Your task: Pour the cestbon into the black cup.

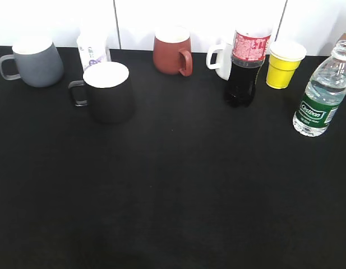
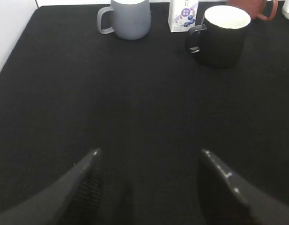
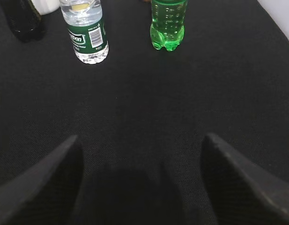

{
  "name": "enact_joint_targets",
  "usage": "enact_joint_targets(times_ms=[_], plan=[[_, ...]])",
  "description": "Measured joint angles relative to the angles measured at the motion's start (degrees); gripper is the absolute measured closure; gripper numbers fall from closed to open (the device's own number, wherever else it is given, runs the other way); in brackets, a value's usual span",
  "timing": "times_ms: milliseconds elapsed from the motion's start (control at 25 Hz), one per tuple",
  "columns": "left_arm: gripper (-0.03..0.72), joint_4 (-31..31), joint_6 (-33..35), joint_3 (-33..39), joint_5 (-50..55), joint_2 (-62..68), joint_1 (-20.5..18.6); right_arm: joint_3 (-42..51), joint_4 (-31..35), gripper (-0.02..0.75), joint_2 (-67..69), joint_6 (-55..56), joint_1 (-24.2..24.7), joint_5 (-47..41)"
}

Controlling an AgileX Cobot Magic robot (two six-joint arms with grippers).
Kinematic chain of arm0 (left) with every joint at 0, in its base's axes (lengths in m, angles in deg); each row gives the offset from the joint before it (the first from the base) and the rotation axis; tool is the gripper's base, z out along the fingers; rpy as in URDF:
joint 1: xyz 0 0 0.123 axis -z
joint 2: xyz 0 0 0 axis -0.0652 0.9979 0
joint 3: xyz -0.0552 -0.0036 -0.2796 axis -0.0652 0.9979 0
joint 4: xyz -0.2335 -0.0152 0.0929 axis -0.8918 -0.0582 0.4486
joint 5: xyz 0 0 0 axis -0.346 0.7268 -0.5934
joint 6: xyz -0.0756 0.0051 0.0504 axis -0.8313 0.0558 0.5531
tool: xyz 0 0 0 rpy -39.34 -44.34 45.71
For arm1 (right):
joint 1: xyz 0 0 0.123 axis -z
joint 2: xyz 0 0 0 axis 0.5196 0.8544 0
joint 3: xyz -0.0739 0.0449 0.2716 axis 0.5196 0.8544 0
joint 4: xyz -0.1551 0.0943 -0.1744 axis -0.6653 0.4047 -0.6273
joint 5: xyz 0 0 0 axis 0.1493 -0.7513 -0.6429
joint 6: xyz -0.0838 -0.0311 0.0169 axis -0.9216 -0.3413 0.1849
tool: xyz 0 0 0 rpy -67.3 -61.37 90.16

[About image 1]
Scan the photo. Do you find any black ceramic mug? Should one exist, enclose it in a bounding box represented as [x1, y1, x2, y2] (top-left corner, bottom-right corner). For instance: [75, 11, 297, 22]
[68, 62, 135, 123]

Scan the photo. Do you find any clear water bottle green label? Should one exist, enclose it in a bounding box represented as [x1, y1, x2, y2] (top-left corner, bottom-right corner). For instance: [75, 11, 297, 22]
[292, 40, 346, 137]

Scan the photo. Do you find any yellow paper cup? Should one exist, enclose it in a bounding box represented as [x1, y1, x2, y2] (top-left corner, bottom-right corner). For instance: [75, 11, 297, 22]
[266, 40, 307, 89]

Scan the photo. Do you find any red ceramic mug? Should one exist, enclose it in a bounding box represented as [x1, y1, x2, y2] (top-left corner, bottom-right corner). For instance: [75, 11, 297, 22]
[153, 26, 193, 77]

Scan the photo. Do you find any white ceramic mug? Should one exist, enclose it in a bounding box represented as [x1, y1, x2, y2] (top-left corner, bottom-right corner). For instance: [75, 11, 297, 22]
[206, 35, 234, 81]

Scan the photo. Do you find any cola bottle red label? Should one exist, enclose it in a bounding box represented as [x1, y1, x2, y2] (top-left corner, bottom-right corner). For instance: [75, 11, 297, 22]
[224, 24, 272, 107]

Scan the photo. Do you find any white purple milk carton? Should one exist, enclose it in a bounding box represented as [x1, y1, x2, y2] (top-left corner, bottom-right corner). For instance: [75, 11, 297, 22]
[76, 26, 111, 72]

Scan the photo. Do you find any grey ceramic mug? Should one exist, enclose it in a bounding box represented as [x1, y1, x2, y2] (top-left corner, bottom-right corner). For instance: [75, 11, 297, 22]
[0, 35, 64, 88]

